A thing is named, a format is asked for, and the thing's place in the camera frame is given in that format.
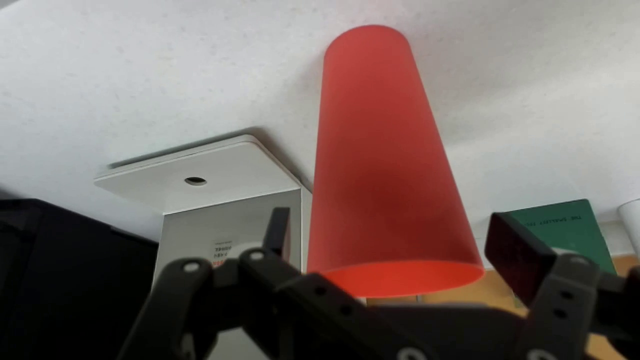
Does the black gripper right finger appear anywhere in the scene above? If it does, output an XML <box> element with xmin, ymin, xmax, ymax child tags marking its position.
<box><xmin>485</xmin><ymin>209</ymin><xmax>640</xmax><ymax>360</ymax></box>

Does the red plastic cup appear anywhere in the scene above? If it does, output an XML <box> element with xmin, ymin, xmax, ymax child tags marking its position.
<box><xmin>307</xmin><ymin>23</ymin><xmax>489</xmax><ymax>300</ymax></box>

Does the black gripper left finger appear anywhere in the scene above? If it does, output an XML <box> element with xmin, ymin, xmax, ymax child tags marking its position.
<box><xmin>118</xmin><ymin>205</ymin><xmax>429</xmax><ymax>360</ymax></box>

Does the black microwave oven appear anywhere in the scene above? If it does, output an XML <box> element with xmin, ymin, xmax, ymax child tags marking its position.
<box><xmin>0</xmin><ymin>196</ymin><xmax>162</xmax><ymax>360</ymax></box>

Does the green box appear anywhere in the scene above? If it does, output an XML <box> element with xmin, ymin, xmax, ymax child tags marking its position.
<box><xmin>496</xmin><ymin>197</ymin><xmax>620</xmax><ymax>275</ymax></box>

